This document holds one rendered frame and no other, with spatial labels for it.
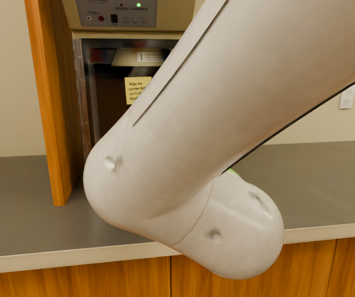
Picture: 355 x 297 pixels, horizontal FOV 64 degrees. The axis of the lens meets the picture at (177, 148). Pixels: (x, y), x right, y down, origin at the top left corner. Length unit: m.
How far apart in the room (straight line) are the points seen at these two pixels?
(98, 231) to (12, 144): 0.80
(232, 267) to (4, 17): 1.25
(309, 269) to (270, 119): 0.77
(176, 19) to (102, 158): 0.61
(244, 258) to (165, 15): 0.64
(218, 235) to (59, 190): 0.63
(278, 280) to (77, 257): 0.53
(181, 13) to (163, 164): 0.64
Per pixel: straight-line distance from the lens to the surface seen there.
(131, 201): 0.24
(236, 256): 0.30
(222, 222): 0.28
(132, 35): 0.85
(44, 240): 0.74
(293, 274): 0.90
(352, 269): 1.00
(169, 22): 0.82
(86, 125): 0.87
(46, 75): 0.79
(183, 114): 0.17
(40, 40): 0.79
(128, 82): 0.84
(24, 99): 1.37
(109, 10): 0.79
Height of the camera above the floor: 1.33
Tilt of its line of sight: 17 degrees down
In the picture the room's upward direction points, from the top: straight up
